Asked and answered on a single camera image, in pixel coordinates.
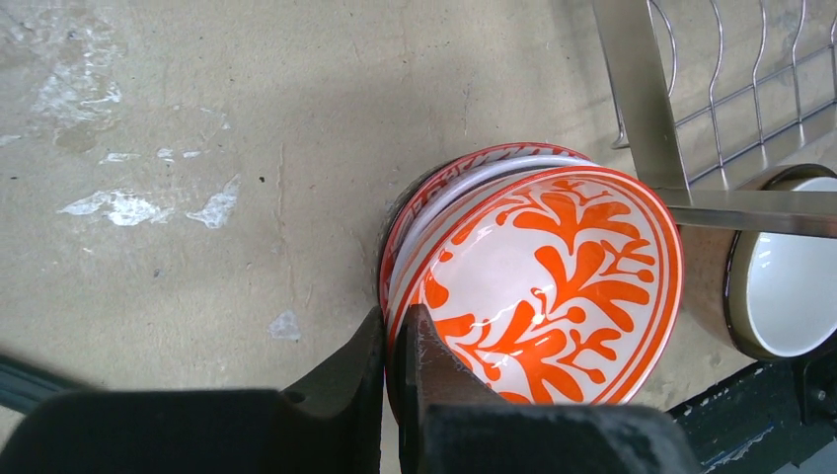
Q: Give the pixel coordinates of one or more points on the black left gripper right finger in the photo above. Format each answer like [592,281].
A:
[452,422]

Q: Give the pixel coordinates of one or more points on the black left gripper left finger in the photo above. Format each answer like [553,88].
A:
[328,421]

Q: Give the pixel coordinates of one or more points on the white bowl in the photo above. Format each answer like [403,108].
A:
[767,295]

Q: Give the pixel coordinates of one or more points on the stainless steel dish rack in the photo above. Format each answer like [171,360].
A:
[710,94]

